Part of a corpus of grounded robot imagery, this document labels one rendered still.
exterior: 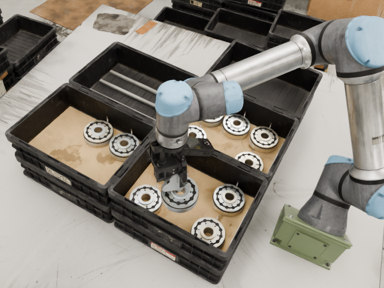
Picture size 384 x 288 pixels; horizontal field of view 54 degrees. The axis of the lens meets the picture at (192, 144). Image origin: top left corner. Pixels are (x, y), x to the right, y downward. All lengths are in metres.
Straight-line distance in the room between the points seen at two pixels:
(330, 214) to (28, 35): 2.12
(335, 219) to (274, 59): 0.52
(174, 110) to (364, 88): 0.49
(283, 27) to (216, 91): 1.88
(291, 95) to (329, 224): 0.62
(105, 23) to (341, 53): 1.41
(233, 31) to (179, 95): 1.99
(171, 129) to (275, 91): 0.88
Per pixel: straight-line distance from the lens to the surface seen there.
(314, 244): 1.28
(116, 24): 2.12
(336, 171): 1.22
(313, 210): 1.24
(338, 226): 1.24
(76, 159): 1.34
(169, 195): 1.03
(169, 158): 0.93
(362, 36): 0.97
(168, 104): 0.77
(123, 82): 1.59
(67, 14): 3.55
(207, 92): 0.82
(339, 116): 1.83
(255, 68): 0.99
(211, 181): 1.28
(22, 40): 2.67
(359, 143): 1.08
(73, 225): 1.36
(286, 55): 1.04
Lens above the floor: 1.89
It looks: 51 degrees down
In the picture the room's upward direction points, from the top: 7 degrees clockwise
